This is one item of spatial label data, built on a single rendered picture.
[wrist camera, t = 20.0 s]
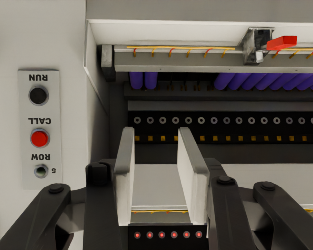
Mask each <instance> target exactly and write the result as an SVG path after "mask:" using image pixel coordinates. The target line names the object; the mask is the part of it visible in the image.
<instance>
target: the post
mask: <svg viewBox="0 0 313 250"><path fill-rule="evenodd" d="M86 1H87V0H0V240H1V238H2V237H3V236H4V235H5V233H6V232H7V231H8V230H9V229H10V227H11V226H12V225H13V224H14V222H15V221H16V220H17V219H18V218H19V216H20V215H21V214H22V213H23V212H24V210H25V209H26V208H27V207H28V205H29V204H30V203H31V202H32V201H33V199H34V198H35V197H36V196H37V194H38V193H39V192H40V190H22V172H21V146H20V120H19V93H18V70H44V71H59V84H60V124H61V164H62V183H63V184H67V185H69V186H70V188H71V190H77V189H81V188H84V187H86V173H85V168H86V166H87V165H88V164H90V163H93V162H98V161H100V160H102V159H110V115H109V116H108V115H107V114H106V112H105V110H104V108H103V106H102V104H101V102H100V100H99V97H98V95H97V93H96V91H95V89H94V87H93V85H92V83H91V82H90V80H89V78H88V76H87V74H86V71H85V69H84V67H83V61H84V41H85V21H86ZM83 232H84V230H83V231H79V232H74V237H73V239H72V241H71V243H70V246H69V248H68V250H83Z"/></svg>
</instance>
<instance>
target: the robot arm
mask: <svg viewBox="0 0 313 250"><path fill-rule="evenodd" d="M134 167H135V154H134V128H133V127H125V128H124V129H123V132H122V136H121V141H120V145H119V150H118V154H117V159H102V160H100V161H98V162H93V163H90V164H88V165H87V166H86V168H85V173H86V187H84V188H81V189H77V190H71V188H70V186H69V185H67V184H63V183H53V184H50V185H48V186H46V187H44V188H43V189H42V190H41V191H40V192H39V193H38V194H37V196H36V197H35V198H34V199H33V201H32V202H31V203H30V204H29V205H28V207H27V208H26V209H25V210H24V212H23V213H22V214H21V215H20V216H19V218H18V219H17V220H16V221H15V222H14V224H13V225H12V226H11V227H10V229H9V230H8V231H7V232H6V233H5V235H4V236H3V237H2V238H1V240H0V250H68V248H69V246H70V243H71V241H72V239H73V237H74V232H79V231H83V230H84V232H83V250H122V246H121V238H120V230H119V226H127V225H128V224H130V219H131V206H132V193H133V180H134ZM177 167H178V171H179V175H180V179H181V183H182V187H183V191H184V196H185V200H186V204H187V208H188V212H189V216H190V220H191V223H193V225H204V223H206V218H207V214H208V224H207V238H208V240H209V250H257V249H256V246H257V247H258V249H259V250H313V218H312V217H311V216H310V215H309V214H308V213H307V212H306V211H305V210H304V209H303V208H302V207H301V206H300V205H299V204H298V203H297V202H296V201H295V200H294V199H293V198H291V197H290V196H289V195H288V194H287V193H286V192H285V191H284V190H283V189H282V188H281V187H280V186H278V185H277V184H274V183H272V182H268V181H261V182H256V183H255V184H254V186H253V189H250V188H244V187H239V186H238V183H237V181H236V180H235V179H234V178H232V177H229V176H227V174H226V173H225V171H224V169H223V167H222V166H221V164H220V162H219V161H218V160H216V159H215V158H203V157H202V155H201V152H200V150H199V148H198V146H197V144H196V142H195V140H194V137H193V135H192V133H191V131H190V129H189V128H188V127H180V129H178V155H177Z"/></svg>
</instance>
